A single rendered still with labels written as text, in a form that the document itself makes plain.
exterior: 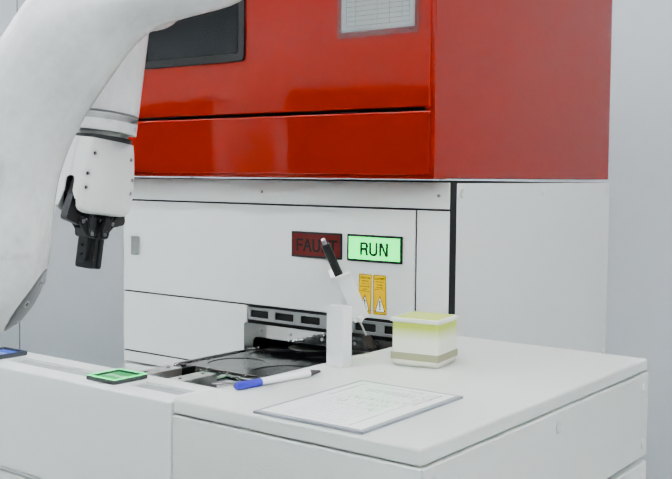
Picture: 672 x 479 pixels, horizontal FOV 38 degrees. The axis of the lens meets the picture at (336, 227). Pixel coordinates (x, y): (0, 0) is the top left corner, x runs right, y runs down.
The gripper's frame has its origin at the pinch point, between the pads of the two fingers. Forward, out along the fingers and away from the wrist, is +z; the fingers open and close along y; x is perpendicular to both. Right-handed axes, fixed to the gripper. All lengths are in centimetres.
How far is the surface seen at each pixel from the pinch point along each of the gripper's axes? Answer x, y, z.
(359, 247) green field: 8, -57, -5
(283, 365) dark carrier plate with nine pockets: 1, -48, 17
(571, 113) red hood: 29, -101, -37
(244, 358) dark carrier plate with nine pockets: -8, -50, 17
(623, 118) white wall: 12, -202, -53
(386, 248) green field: 14, -57, -5
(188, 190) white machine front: -36, -61, -12
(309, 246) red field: -3, -59, -4
